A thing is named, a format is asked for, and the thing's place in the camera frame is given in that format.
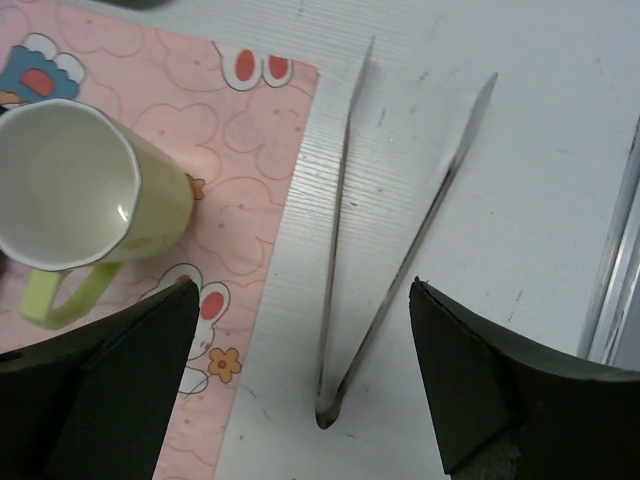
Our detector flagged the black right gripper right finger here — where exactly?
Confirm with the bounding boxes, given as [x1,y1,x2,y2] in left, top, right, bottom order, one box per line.
[409,280,639,479]

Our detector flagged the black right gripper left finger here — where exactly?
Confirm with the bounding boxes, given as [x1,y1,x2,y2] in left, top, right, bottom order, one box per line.
[1,280,199,479]

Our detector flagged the metal tongs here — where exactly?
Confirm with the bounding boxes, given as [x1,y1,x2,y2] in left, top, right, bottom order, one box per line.
[314,35,499,430]

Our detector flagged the light green mug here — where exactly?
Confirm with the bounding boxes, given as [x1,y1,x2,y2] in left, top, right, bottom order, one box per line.
[1,99,195,329]

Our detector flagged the pink cartoon placemat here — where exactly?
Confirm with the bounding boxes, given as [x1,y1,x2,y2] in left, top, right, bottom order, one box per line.
[1,1,318,479]

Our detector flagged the aluminium table frame rail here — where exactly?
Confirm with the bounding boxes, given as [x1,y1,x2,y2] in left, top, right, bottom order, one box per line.
[578,132,639,370]

